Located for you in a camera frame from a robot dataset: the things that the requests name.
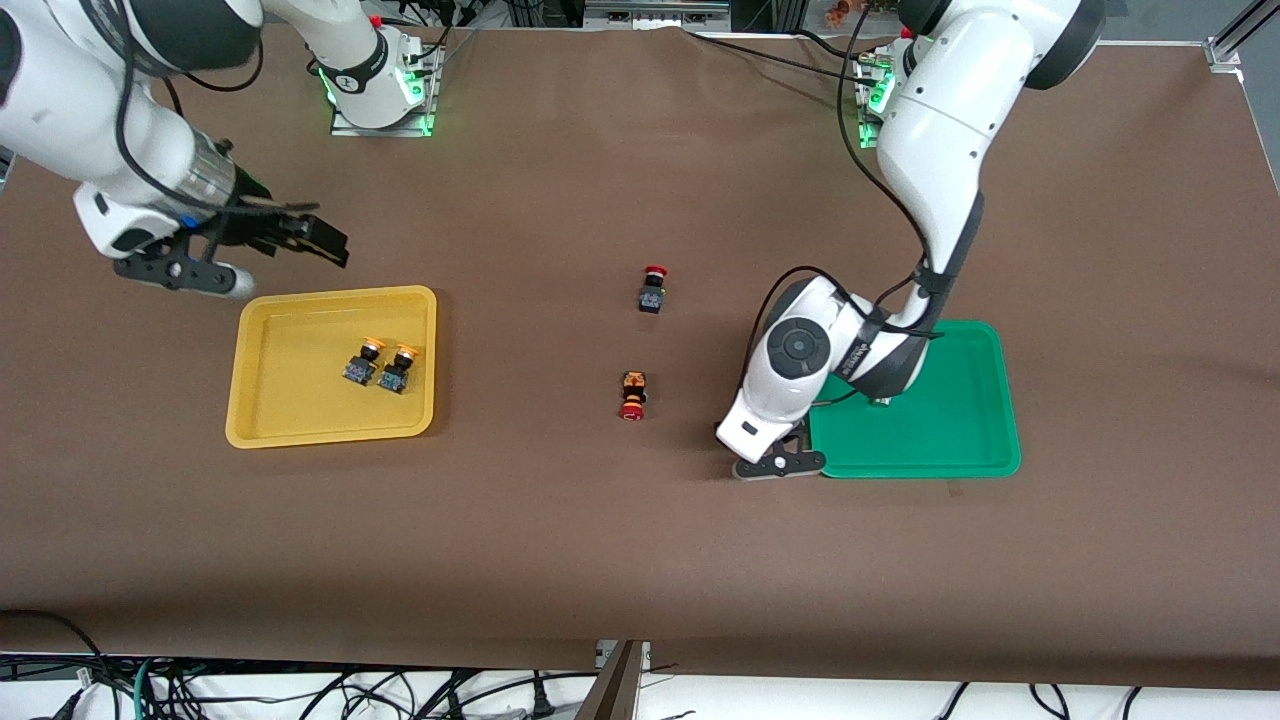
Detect yellow push button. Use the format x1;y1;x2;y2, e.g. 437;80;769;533
377;343;421;395
342;337;385;386

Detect yellow plastic tray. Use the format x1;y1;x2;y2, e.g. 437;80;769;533
224;285;438;450

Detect green plastic tray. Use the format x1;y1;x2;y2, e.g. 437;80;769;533
806;319;1022;480

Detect brown table cover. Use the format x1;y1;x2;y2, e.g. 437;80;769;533
0;18;1280;691

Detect grey network device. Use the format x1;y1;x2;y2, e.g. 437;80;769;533
583;0;733;31

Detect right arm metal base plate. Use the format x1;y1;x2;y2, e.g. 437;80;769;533
330;40;443;138

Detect aluminium frame post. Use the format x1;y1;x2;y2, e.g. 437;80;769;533
575;640;652;720

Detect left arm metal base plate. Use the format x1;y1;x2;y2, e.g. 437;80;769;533
856;60;901;151

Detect black cables behind left base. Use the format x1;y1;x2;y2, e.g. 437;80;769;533
685;28;886;86

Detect black floor cable bundle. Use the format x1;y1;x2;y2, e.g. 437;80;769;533
170;668;561;720

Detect black floor cable loop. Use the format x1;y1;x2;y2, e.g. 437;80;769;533
0;608;106;720

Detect teal floor cable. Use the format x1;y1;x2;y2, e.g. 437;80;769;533
130;655;163;720

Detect aluminium frame corner profile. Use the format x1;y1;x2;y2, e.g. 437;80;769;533
1205;0;1280;73

